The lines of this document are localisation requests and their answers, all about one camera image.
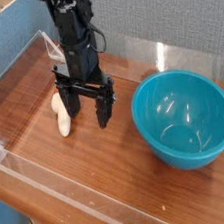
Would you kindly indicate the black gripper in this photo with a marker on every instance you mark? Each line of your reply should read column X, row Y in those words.
column 81, row 75

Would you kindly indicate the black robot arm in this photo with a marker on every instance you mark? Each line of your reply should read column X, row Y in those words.
column 73, row 21

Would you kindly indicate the white toy mushroom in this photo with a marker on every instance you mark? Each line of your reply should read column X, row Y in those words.
column 64, row 120

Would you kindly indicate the blue plastic bowl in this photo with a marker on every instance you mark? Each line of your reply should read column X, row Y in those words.
column 180, row 114

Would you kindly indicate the clear acrylic barrier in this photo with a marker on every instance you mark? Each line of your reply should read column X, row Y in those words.
column 70, row 171

